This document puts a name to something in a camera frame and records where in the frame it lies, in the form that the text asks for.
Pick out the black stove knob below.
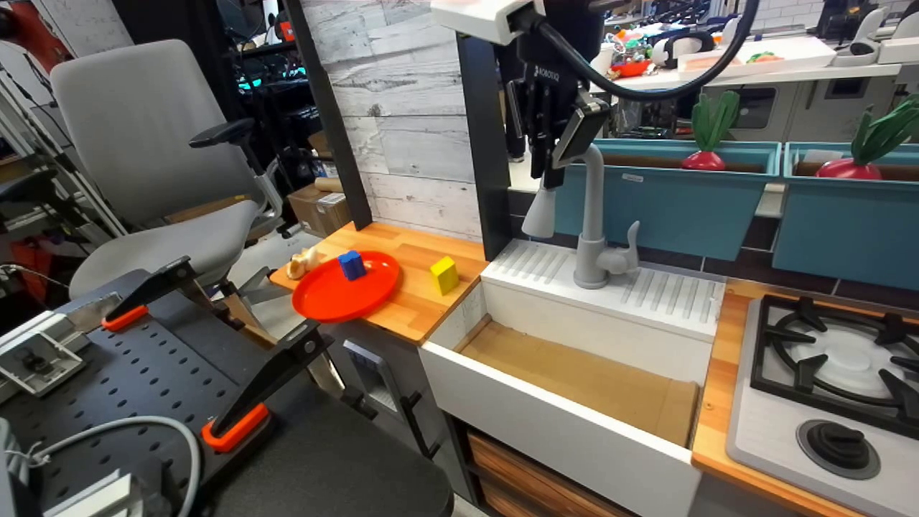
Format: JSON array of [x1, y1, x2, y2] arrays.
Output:
[[796, 416, 885, 483]]

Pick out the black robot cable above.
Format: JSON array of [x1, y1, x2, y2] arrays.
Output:
[[528, 0, 765, 103]]

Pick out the red radish toy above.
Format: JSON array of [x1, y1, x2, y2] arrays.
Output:
[[813, 97, 919, 185], [679, 86, 745, 173]]

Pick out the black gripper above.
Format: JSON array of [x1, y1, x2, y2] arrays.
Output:
[[496, 0, 610, 193]]

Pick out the black slanted beam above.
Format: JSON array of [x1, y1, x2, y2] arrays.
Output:
[[284, 0, 377, 232]]

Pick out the yellow cube block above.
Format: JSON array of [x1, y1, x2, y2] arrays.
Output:
[[427, 252, 463, 300]]

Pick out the gray cable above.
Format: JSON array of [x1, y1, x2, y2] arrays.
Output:
[[0, 413, 208, 517]]

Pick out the red bowl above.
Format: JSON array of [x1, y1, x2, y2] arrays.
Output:
[[612, 58, 654, 80]]

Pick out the wide wooden countertop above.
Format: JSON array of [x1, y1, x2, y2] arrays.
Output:
[[268, 221, 488, 348]]

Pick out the teal planter box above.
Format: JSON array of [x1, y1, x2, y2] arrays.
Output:
[[555, 134, 785, 265], [770, 142, 919, 297]]

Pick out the blue cube block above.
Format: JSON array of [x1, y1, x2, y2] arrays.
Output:
[[340, 251, 371, 284]]

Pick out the white background table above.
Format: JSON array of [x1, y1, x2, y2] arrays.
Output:
[[591, 35, 908, 142]]

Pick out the small beige wooden toy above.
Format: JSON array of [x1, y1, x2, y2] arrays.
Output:
[[284, 246, 325, 284]]

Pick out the black perforated board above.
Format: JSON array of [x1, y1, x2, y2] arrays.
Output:
[[0, 291, 457, 517]]

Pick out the black vertical post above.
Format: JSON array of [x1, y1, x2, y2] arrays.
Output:
[[455, 31, 515, 265]]

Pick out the gray office chair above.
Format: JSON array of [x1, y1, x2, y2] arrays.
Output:
[[48, 38, 291, 300]]

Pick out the orange round plate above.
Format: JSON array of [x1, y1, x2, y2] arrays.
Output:
[[291, 251, 406, 325]]

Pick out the white block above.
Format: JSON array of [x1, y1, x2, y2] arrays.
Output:
[[41, 468, 146, 517]]

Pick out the silver square mount plate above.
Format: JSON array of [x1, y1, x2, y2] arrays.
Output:
[[0, 327, 90, 399]]

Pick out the black clamp orange handle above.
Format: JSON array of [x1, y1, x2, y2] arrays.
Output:
[[97, 257, 197, 337], [197, 325, 328, 456]]

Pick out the wooden drawer front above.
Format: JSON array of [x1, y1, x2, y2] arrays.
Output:
[[465, 426, 635, 517]]

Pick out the white toy sink basin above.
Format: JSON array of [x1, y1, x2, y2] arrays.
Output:
[[417, 235, 730, 517]]

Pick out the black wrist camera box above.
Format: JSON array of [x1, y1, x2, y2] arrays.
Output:
[[551, 93, 617, 173]]

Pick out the gray kitchen faucet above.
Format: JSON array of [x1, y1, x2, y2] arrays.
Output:
[[519, 142, 643, 294]]

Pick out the cardboard box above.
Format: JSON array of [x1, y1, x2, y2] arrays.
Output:
[[284, 182, 357, 239]]

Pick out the gray toy cooktop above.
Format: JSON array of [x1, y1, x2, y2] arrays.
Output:
[[727, 291, 919, 517]]

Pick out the black burner grate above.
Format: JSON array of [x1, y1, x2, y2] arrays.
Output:
[[746, 294, 919, 443]]

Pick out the narrow wooden counter strip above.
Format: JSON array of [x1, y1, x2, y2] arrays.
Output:
[[689, 278, 865, 517]]

